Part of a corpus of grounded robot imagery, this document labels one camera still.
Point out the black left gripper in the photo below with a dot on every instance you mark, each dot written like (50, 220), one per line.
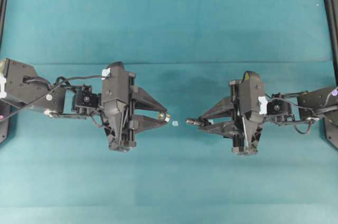
(116, 112)

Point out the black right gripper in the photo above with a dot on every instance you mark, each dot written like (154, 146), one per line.
(246, 110)

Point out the silver metal washer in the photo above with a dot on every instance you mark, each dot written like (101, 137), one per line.
(164, 117)

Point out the dark metal shaft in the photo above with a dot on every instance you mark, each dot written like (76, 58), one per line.
(195, 122)

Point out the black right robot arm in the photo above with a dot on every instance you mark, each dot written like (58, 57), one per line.
(306, 107)

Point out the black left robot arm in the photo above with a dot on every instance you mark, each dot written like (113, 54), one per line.
(22, 88)

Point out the black left base frame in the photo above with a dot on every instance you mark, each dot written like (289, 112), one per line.
(2, 23)

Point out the black base frame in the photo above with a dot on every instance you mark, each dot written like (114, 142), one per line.
(331, 13)
(2, 23)

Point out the black right base frame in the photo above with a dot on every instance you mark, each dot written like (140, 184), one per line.
(331, 13)

